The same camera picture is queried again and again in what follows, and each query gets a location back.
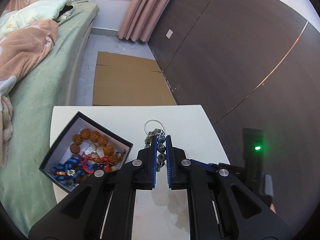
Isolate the white wall switch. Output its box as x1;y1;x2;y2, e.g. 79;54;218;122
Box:
166;29;173;39

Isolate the black jewelry box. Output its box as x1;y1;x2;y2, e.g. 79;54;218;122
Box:
40;112;133;193

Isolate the pink duck fleece blanket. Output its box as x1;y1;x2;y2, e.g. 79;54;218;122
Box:
1;20;58;167

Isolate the right pink curtain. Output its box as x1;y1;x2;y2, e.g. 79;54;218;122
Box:
118;0;170;42

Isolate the blue bead tassel bracelet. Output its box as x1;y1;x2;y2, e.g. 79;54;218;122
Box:
51;155;87;182

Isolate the pale green pillow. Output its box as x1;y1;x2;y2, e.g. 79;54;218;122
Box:
1;0;74;38

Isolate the dark brown wardrobe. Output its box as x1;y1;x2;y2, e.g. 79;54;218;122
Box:
149;0;319;232

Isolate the grey stone bead bracelet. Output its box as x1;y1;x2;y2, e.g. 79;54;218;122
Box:
144;127;167;174

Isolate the flat brown cardboard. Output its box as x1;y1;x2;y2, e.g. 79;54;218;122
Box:
92;51;176;106

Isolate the silver bangle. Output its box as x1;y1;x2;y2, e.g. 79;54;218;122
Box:
144;119;166;135

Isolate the green sheet bed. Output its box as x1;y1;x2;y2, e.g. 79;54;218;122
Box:
1;1;99;236

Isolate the brown rudraksha bead bracelet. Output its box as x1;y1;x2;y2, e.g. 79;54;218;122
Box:
69;128;126;167

